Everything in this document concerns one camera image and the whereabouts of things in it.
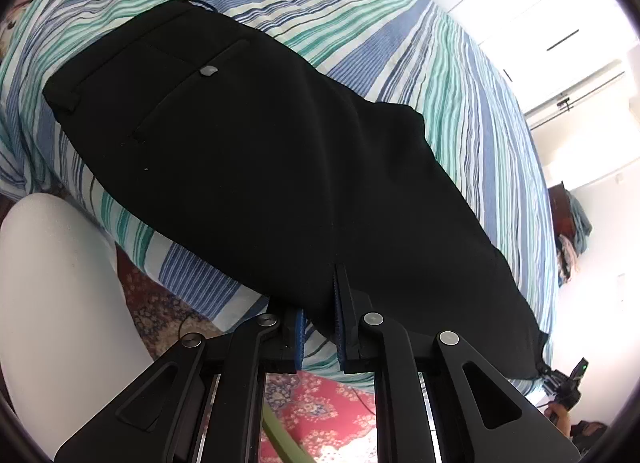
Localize person's right hand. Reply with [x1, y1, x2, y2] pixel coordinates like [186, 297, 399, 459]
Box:
[544, 401, 572, 438]

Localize white rounded chair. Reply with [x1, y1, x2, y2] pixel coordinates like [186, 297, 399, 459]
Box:
[0, 194, 152, 457]

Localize striped blue green bedspread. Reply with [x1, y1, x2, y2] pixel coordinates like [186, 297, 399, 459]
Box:
[0, 0, 559, 396]

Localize white built-in wardrobe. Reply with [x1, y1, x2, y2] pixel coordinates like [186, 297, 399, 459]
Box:
[432, 0, 639, 112]

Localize black cable on floor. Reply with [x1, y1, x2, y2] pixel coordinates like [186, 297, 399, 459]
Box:
[176, 309, 199, 339]

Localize black pants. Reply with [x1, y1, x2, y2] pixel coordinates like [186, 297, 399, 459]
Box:
[43, 0, 546, 379]

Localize pile of clothes on basket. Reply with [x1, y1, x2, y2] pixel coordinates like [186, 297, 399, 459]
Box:
[552, 189, 592, 287]

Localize red patterned rug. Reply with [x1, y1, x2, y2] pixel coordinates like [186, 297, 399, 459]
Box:
[116, 249, 378, 462]

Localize dark wooden dresser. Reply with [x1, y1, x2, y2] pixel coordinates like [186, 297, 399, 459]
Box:
[548, 183, 576, 241]

